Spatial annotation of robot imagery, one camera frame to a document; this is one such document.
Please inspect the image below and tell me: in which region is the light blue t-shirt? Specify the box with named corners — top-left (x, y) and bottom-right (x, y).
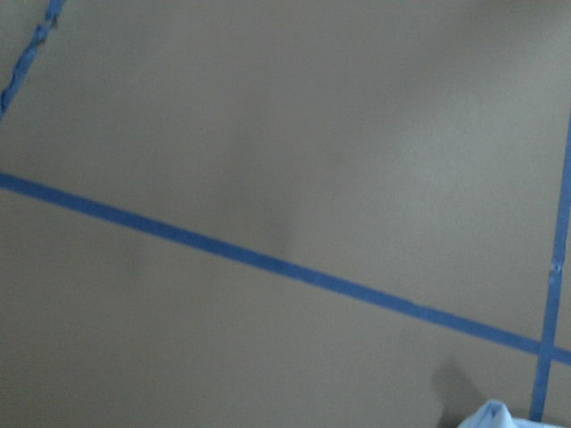
top-left (457, 399), bottom-right (561, 428)

